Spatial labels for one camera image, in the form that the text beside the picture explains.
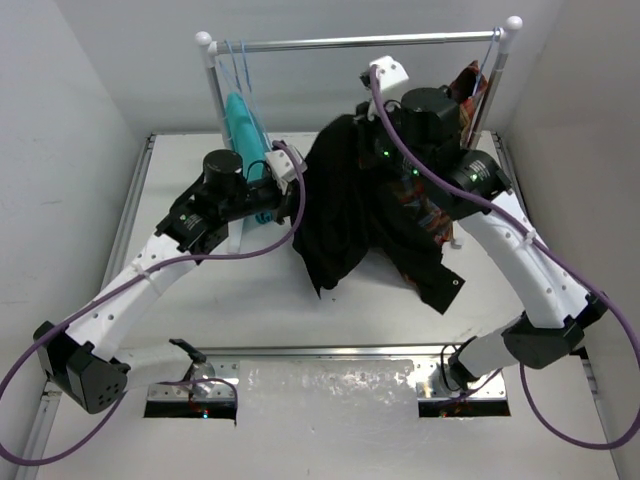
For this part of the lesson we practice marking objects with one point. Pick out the blue hanger holding plaid shirt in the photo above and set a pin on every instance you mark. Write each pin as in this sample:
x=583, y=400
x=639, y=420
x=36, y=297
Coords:
x=480, y=73

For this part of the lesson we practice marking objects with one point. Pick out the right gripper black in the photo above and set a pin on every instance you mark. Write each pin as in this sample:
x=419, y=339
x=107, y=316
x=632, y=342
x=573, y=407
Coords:
x=364, y=127

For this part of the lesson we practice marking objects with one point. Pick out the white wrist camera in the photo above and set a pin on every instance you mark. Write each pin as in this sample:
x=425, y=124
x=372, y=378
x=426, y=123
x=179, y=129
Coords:
x=393, y=83
x=283, y=160

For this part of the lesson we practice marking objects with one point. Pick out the teal shirt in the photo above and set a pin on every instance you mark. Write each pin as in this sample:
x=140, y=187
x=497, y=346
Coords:
x=253, y=158

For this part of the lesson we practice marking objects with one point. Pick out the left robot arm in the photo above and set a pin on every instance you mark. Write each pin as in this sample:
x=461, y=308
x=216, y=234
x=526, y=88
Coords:
x=83, y=356

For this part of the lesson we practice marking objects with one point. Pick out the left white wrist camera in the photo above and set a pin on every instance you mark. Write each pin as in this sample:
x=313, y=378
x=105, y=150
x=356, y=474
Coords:
x=283, y=160

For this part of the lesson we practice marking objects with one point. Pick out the plaid flannel shirt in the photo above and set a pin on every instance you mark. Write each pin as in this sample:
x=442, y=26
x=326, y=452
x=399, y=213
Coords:
x=425, y=210

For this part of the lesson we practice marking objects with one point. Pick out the white metal clothes rack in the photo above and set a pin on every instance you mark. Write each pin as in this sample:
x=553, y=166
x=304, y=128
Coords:
x=350, y=42

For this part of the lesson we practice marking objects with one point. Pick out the white foam front panel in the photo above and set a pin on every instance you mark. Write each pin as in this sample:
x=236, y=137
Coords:
x=319, y=420

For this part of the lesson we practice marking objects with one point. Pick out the blue wire hanger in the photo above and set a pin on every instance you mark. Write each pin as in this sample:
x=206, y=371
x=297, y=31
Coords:
x=260, y=126

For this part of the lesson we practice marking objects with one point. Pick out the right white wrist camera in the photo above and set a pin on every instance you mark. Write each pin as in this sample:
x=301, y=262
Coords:
x=393, y=83

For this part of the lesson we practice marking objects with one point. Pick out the blue hanger holding teal shirt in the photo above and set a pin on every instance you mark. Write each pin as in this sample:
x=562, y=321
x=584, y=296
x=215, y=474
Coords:
x=230, y=65

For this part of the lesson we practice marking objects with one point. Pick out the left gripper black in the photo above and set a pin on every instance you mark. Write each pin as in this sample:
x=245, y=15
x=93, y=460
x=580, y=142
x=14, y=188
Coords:
x=282, y=198

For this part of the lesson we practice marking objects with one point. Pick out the black shirt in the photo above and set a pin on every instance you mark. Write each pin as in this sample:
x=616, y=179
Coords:
x=350, y=211

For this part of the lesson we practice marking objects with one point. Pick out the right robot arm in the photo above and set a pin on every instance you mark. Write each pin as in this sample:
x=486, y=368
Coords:
x=557, y=308

